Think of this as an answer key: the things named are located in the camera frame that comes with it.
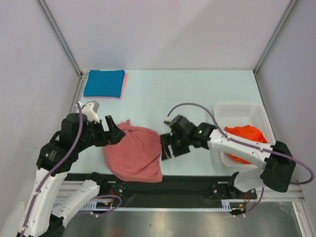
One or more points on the white cable duct strip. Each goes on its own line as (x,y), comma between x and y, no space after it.
(165,202)

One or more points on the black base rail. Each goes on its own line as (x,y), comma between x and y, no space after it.
(213,187)

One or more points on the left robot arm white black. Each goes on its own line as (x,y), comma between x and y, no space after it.
(78,132)

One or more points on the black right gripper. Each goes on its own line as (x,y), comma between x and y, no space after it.
(174,144)

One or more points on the orange t shirt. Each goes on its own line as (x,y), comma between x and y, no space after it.
(248,132)

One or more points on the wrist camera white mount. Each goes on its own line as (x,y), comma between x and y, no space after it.
(168,120)
(90,110)

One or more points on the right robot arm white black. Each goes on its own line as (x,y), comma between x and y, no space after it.
(273,168)

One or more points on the right aluminium frame post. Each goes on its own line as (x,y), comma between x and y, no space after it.
(277,31)

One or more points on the folded light pink t shirt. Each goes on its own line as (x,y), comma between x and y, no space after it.
(108,97)

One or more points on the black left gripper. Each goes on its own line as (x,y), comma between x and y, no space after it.
(113,136)

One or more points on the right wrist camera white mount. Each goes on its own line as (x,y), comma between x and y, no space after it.
(168,120)

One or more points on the left aluminium frame post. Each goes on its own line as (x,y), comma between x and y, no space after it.
(59,35)

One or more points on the folded blue t shirt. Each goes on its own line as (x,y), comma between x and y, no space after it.
(104,83)

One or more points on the white round object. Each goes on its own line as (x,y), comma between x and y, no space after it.
(13,222)

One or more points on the white plastic basket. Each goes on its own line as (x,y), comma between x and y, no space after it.
(242,114)

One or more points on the aluminium frame post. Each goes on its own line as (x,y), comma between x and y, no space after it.
(277,31)
(59,35)

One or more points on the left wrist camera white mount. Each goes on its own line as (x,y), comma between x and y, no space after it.
(90,110)

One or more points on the salmon pink t shirt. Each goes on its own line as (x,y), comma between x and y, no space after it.
(136,158)

